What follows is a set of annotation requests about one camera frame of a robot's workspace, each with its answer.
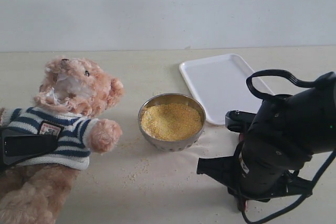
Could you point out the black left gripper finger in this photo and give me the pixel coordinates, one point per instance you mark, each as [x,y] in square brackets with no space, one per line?
[17,147]

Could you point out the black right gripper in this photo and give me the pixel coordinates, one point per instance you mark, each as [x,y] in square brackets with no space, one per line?
[261,170]

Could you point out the dark red wooden spoon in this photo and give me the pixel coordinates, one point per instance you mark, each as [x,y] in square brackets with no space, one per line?
[242,205]

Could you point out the plush teddy bear striped sweater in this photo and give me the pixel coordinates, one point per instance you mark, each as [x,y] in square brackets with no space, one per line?
[72,95]

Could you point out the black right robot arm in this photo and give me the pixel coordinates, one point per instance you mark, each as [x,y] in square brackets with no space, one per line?
[277,141]

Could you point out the stainless steel bowl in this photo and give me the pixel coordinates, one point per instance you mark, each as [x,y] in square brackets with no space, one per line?
[168,98]

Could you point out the yellow millet grains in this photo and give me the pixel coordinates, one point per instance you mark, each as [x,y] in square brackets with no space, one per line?
[171,122]

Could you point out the white plastic tray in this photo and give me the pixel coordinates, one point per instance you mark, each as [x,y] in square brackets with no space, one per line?
[218,83]

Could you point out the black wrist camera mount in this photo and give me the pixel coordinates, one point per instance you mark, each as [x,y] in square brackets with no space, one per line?
[238,121]

